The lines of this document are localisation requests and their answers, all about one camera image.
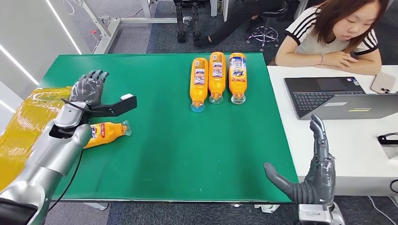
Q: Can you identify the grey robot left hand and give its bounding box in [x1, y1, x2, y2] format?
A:
[69, 69, 110, 107]

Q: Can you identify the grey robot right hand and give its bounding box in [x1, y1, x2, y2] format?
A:
[263, 113, 337, 206]

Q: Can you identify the orange detergent bottle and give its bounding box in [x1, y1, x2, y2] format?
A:
[83, 120, 132, 150]

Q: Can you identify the orange bottle blue-tinted cap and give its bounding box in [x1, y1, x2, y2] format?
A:
[189, 57, 209, 113]

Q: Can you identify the orange bottle Tide label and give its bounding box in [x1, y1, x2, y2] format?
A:
[228, 52, 248, 105]

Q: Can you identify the orange bottle back label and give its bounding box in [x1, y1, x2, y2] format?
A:
[208, 51, 227, 105]

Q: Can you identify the white desk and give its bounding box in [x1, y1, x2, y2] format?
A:
[267, 65, 398, 197]

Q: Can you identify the white table foot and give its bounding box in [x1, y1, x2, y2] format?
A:
[83, 202, 109, 211]
[253, 203, 281, 214]

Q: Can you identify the yellow film wrapped carton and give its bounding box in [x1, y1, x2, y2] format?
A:
[0, 87, 74, 192]

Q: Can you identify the grey open laptop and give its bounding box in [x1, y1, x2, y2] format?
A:
[283, 76, 398, 121]

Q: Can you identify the green table mat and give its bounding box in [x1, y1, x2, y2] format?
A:
[38, 52, 299, 203]

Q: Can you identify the black robot legs stand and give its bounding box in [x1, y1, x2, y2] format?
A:
[174, 0, 202, 43]

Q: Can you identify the pink smartphone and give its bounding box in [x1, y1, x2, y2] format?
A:
[370, 72, 396, 94]

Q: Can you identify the person in black trousers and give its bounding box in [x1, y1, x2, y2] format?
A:
[193, 0, 286, 49]

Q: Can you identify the black office chair chrome base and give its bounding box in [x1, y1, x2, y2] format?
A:
[246, 0, 291, 52]

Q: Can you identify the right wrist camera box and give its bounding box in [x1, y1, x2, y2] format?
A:
[297, 203, 346, 225]

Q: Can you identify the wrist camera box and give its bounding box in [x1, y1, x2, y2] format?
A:
[297, 203, 346, 225]
[83, 93, 138, 118]

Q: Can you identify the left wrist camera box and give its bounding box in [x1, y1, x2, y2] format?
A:
[83, 93, 138, 118]

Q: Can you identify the white metal frame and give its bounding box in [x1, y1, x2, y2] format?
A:
[63, 0, 178, 55]

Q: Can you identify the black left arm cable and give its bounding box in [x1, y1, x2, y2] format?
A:
[47, 98, 95, 212]

